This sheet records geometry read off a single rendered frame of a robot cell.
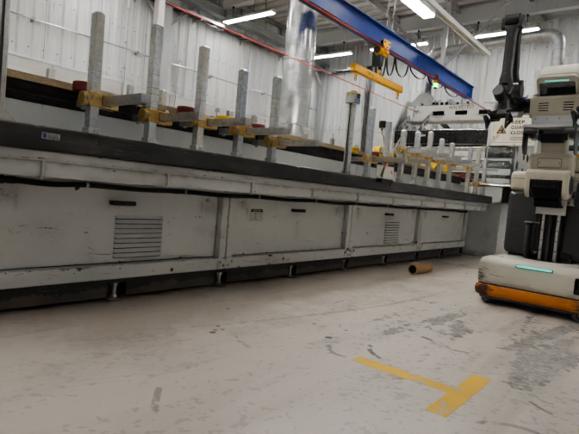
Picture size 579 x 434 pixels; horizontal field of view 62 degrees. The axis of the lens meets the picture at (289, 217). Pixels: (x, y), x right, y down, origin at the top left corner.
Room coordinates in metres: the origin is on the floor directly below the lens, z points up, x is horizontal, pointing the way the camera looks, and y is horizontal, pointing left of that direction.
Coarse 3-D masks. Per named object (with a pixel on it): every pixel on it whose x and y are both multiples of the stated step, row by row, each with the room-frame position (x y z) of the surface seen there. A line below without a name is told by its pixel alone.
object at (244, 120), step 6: (210, 120) 2.16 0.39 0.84; (216, 120) 2.14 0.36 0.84; (222, 120) 2.11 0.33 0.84; (228, 120) 2.09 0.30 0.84; (234, 120) 2.07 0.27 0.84; (240, 120) 2.04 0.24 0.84; (246, 120) 2.03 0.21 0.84; (180, 126) 2.29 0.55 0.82; (186, 126) 2.27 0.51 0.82; (210, 126) 2.18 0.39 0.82; (216, 126) 2.17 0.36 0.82; (222, 126) 2.15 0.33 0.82; (228, 126) 2.13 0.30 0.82
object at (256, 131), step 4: (220, 128) 2.48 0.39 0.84; (224, 128) 2.46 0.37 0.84; (228, 128) 2.45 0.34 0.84; (248, 128) 2.36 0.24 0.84; (252, 128) 2.34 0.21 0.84; (256, 128) 2.33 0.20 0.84; (260, 128) 2.31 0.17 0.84; (264, 128) 2.30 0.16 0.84; (268, 128) 2.28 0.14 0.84; (272, 128) 2.26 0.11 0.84; (276, 128) 2.25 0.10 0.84; (280, 128) 2.23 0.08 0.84; (284, 128) 2.22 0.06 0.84; (288, 128) 2.24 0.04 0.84; (220, 132) 2.48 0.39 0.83; (224, 132) 2.46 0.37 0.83; (228, 132) 2.45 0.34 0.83; (248, 132) 2.36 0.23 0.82; (252, 132) 2.34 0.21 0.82; (256, 132) 2.33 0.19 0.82; (260, 132) 2.31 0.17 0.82; (264, 132) 2.30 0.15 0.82; (268, 132) 2.28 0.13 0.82; (272, 132) 2.26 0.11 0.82; (276, 132) 2.25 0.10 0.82; (280, 132) 2.23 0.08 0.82; (284, 132) 2.22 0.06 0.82; (224, 136) 2.49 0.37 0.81
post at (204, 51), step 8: (200, 48) 2.16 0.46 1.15; (208, 48) 2.16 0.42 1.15; (200, 56) 2.16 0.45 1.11; (208, 56) 2.17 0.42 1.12; (200, 64) 2.16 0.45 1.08; (208, 64) 2.17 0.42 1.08; (200, 72) 2.16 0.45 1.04; (208, 72) 2.17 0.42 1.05; (200, 80) 2.15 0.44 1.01; (200, 88) 2.15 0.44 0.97; (200, 96) 2.15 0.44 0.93; (200, 104) 2.15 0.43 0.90; (200, 128) 2.16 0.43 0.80; (192, 136) 2.17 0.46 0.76; (200, 136) 2.16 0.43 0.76; (192, 144) 2.17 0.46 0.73; (200, 144) 2.16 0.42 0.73
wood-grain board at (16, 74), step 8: (8, 72) 1.73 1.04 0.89; (16, 72) 1.75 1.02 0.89; (24, 72) 1.77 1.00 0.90; (24, 80) 1.78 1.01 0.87; (32, 80) 1.80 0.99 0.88; (40, 80) 1.82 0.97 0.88; (48, 80) 1.84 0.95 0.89; (56, 80) 1.86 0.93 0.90; (64, 88) 1.89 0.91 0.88; (160, 104) 2.23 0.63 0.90; (176, 112) 2.30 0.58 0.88; (280, 136) 2.90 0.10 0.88; (288, 136) 2.96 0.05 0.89; (296, 136) 3.02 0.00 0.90; (320, 144) 3.22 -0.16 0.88; (328, 144) 3.29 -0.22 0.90; (360, 152) 3.62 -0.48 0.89; (424, 168) 4.52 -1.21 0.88; (432, 168) 4.66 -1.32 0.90; (456, 176) 5.16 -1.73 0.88
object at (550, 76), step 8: (576, 64) 2.68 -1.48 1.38; (544, 72) 2.73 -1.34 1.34; (552, 72) 2.70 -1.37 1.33; (560, 72) 2.67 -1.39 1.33; (568, 72) 2.64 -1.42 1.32; (576, 72) 2.62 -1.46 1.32; (544, 80) 2.71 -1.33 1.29; (552, 80) 2.68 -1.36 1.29; (560, 80) 2.66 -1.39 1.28; (568, 80) 2.64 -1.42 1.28; (576, 80) 2.61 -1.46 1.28; (544, 88) 2.73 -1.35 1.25; (552, 88) 2.71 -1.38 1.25; (560, 88) 2.69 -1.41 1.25; (568, 88) 2.66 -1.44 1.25; (576, 88) 2.64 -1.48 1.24
